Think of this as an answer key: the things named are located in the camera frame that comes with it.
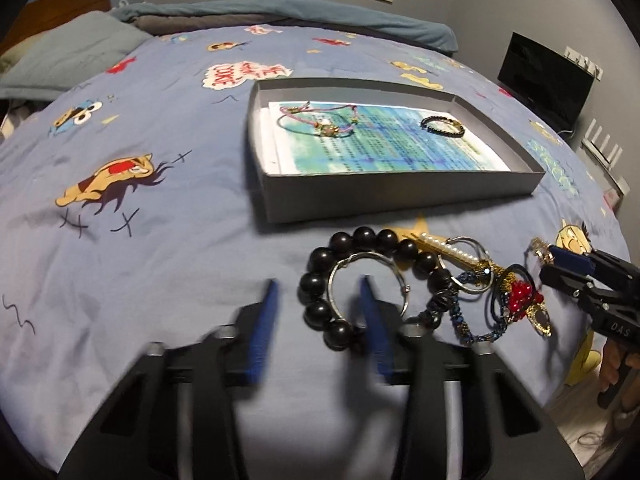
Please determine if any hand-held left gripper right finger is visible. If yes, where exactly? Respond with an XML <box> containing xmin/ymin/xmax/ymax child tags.
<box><xmin>357</xmin><ymin>275</ymin><xmax>586</xmax><ymax>480</ymax></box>

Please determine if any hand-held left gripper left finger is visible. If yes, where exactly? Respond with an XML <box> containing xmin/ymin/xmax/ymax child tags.
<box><xmin>57</xmin><ymin>279</ymin><xmax>281</xmax><ymax>480</ymax></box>

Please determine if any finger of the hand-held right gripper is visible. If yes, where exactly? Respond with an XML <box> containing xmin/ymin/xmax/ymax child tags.
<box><xmin>539</xmin><ymin>265</ymin><xmax>598</xmax><ymax>307</ymax></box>
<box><xmin>547</xmin><ymin>244</ymin><xmax>601</xmax><ymax>277</ymax></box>

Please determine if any gold chain earring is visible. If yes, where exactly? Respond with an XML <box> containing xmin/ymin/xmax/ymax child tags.
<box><xmin>530</xmin><ymin>236</ymin><xmax>557</xmax><ymax>266</ymax></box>

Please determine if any gold chain bracelet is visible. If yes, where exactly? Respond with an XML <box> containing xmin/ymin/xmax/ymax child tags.
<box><xmin>525</xmin><ymin>305</ymin><xmax>555</xmax><ymax>337</ymax></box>

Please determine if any red bead ornament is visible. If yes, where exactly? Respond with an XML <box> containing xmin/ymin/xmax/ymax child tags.
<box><xmin>500</xmin><ymin>267</ymin><xmax>545</xmax><ymax>317</ymax></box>

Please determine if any large silver hoop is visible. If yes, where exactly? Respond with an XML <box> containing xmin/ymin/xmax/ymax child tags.
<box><xmin>327</xmin><ymin>254</ymin><xmax>412</xmax><ymax>322</ymax></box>

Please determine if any black hair tie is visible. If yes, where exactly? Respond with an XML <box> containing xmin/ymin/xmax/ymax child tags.
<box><xmin>487</xmin><ymin>264</ymin><xmax>543</xmax><ymax>323</ymax></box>

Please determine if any dark blue braided bracelet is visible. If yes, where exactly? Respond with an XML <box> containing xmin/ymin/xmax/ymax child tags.
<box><xmin>425</xmin><ymin>270</ymin><xmax>507</xmax><ymax>346</ymax></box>

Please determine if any small silver hoop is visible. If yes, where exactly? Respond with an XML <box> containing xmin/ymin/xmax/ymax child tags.
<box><xmin>440</xmin><ymin>236</ymin><xmax>496</xmax><ymax>295</ymax></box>

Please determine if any large black bead bracelet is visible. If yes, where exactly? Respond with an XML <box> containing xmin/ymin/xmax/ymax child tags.
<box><xmin>298</xmin><ymin>226</ymin><xmax>453</xmax><ymax>351</ymax></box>

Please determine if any gold pearl hair clip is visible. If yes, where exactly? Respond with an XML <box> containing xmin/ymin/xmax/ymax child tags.
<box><xmin>395</xmin><ymin>229</ymin><xmax>493</xmax><ymax>273</ymax></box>

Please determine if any grey shallow cardboard box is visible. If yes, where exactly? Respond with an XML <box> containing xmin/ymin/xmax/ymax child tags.
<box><xmin>245</xmin><ymin>77</ymin><xmax>547</xmax><ymax>224</ymax></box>

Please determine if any person's right hand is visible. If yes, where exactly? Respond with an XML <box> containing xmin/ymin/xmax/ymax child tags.
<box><xmin>599</xmin><ymin>337</ymin><xmax>640</xmax><ymax>413</ymax></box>

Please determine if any white router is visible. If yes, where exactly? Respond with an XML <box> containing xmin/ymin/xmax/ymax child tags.
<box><xmin>581</xmin><ymin>117</ymin><xmax>629</xmax><ymax>196</ymax></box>

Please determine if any blue cartoon printed bed sheet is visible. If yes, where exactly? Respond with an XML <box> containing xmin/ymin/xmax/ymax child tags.
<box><xmin>0</xmin><ymin>25</ymin><xmax>632</xmax><ymax>480</ymax></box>

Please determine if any blue green printed paper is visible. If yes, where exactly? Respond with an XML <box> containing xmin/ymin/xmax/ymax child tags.
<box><xmin>260</xmin><ymin>101</ymin><xmax>512</xmax><ymax>176</ymax></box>

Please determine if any black flat screen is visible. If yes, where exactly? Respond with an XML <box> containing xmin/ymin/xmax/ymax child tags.
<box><xmin>497</xmin><ymin>31</ymin><xmax>596</xmax><ymax>132</ymax></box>

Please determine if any grey brown blanket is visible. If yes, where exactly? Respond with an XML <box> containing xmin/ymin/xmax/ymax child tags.
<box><xmin>135</xmin><ymin>14</ymin><xmax>281</xmax><ymax>37</ymax></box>

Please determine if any teal blanket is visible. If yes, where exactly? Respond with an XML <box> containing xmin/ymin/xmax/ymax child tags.
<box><xmin>112</xmin><ymin>0</ymin><xmax>458</xmax><ymax>54</ymax></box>

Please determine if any striped black white pillow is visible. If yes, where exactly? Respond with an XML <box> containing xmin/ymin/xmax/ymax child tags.
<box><xmin>0</xmin><ymin>99</ymin><xmax>31</xmax><ymax>137</ymax></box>

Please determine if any grey green pillow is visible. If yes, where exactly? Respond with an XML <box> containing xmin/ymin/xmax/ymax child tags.
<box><xmin>0</xmin><ymin>10</ymin><xmax>153</xmax><ymax>101</ymax></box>

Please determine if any wooden headboard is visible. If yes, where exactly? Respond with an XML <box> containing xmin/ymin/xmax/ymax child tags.
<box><xmin>0</xmin><ymin>0</ymin><xmax>112</xmax><ymax>56</ymax></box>

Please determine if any small black bead bracelet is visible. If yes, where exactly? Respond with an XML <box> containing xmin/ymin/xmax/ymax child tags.
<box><xmin>420</xmin><ymin>116</ymin><xmax>466</xmax><ymax>140</ymax></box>

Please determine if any white wall hook rack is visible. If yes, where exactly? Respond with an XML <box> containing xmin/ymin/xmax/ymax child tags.
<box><xmin>565</xmin><ymin>45</ymin><xmax>604</xmax><ymax>81</ymax></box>

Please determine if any pink cord bracelet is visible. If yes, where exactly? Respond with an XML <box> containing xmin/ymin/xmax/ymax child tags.
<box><xmin>277</xmin><ymin>101</ymin><xmax>361</xmax><ymax>140</ymax></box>

